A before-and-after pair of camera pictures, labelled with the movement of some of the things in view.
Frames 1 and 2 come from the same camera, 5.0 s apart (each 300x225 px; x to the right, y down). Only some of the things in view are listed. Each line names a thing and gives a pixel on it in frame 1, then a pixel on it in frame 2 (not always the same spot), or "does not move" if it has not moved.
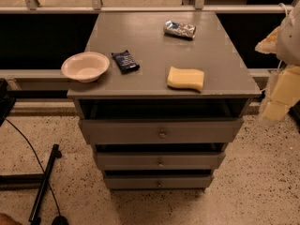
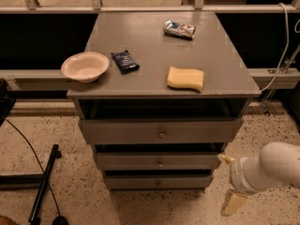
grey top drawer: (162, 131) does not move
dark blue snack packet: (125, 62) does not move
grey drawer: (161, 160) does not move
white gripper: (290, 44) to (236, 176)
